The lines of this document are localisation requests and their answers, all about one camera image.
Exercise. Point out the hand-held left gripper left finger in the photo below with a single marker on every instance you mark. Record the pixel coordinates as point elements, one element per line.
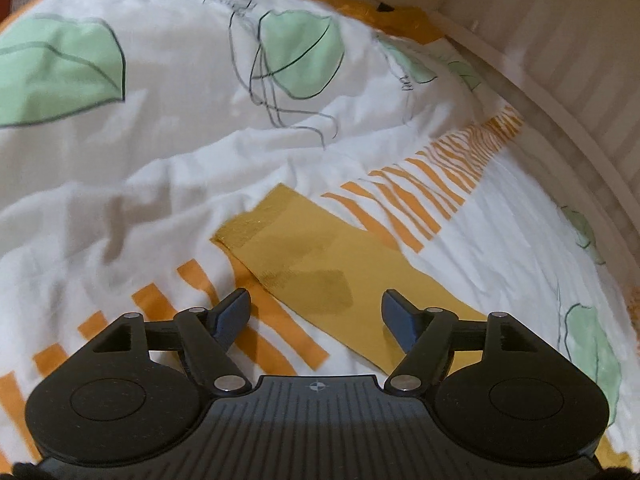
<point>234,311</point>

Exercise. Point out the leaf printed white bed sheet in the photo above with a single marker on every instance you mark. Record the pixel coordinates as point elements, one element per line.
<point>175,160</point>

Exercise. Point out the white bed frame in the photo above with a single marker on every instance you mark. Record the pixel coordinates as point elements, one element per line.
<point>575,60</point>

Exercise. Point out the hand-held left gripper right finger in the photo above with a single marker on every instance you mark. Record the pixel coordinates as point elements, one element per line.
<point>398,313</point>

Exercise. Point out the mustard yellow garment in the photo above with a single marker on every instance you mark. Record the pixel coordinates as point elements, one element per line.
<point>320,265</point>

